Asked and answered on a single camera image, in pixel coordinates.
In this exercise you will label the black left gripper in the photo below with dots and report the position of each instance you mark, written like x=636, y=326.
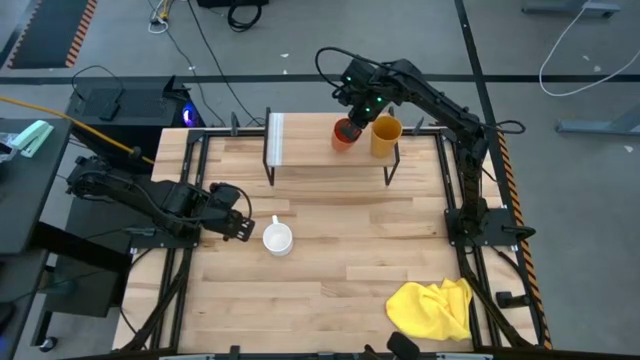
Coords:
x=220, y=217

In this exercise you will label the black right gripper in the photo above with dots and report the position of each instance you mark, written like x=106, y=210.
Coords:
x=367, y=92

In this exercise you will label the orange plastic cup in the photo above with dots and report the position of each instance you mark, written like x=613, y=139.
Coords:
x=341, y=144

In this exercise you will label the yellow plastic cup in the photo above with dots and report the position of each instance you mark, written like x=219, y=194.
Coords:
x=385, y=137

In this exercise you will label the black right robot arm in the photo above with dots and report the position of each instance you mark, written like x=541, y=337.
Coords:
x=450, y=112

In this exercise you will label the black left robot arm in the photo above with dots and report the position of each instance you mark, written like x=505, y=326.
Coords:
x=150, y=197

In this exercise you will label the white ceramic mug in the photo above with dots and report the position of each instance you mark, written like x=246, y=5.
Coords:
x=277, y=239

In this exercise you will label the black computer tower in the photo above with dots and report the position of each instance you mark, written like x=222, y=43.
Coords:
x=135, y=107

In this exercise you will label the black low cart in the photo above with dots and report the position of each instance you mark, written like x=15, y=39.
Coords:
x=85, y=280

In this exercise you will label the yellow cloth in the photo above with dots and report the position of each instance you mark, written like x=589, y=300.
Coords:
x=430, y=310

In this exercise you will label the orange black hazard tape strip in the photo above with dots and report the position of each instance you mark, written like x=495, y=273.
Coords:
x=525, y=260

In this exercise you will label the black side desk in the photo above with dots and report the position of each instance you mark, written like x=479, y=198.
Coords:
x=30, y=200

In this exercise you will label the mint green stapler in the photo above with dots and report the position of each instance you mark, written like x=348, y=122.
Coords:
x=32, y=137

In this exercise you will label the grey metal table leg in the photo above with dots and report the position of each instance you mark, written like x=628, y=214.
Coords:
x=595, y=125

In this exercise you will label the black mat with orange stripes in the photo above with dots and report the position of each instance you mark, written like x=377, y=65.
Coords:
x=45, y=35

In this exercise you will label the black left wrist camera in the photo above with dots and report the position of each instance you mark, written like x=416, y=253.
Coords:
x=226, y=195

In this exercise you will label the wooden shelf with black frame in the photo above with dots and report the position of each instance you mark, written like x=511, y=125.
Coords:
x=310, y=145

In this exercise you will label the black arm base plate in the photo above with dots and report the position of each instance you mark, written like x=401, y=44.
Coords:
x=165, y=240
x=492, y=227

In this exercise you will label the black aluminium table frame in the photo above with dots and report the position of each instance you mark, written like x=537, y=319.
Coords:
x=462, y=280

